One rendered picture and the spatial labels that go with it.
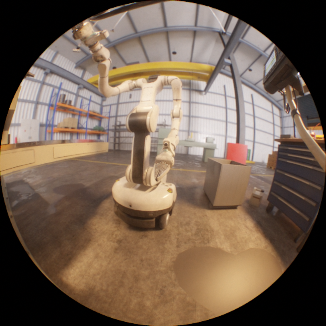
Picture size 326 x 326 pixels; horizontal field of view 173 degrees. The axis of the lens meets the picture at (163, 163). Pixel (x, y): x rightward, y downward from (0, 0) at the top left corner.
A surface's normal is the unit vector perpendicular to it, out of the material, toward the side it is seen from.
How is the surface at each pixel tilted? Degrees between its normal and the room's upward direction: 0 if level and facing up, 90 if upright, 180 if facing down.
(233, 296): 0
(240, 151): 90
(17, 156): 90
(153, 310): 0
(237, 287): 0
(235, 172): 90
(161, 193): 36
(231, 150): 90
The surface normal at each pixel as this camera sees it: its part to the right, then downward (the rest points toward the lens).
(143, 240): 0.06, -0.98
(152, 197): 0.27, -0.56
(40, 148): 0.99, 0.08
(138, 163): -0.23, 0.08
